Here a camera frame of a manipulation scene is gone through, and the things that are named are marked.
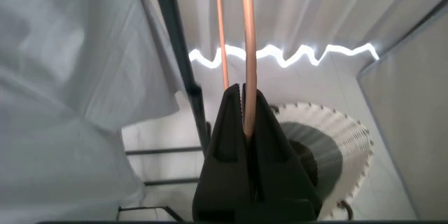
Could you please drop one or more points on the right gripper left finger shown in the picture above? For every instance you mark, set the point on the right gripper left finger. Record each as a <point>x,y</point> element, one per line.
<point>220,182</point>

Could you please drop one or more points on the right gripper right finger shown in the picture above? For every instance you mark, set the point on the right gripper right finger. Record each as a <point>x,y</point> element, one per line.
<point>280,175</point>

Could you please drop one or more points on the pink clothes hanger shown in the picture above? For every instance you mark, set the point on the pink clothes hanger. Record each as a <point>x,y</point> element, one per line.
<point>249,42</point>

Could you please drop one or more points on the pale grey shorts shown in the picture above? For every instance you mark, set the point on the pale grey shorts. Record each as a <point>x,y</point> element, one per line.
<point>70,77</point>

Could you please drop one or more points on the white laundry basket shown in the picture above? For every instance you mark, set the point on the white laundry basket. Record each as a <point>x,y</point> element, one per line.
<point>350,136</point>

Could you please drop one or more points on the black clothes rack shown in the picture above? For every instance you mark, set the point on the black clothes rack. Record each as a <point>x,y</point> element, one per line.
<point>175,35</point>

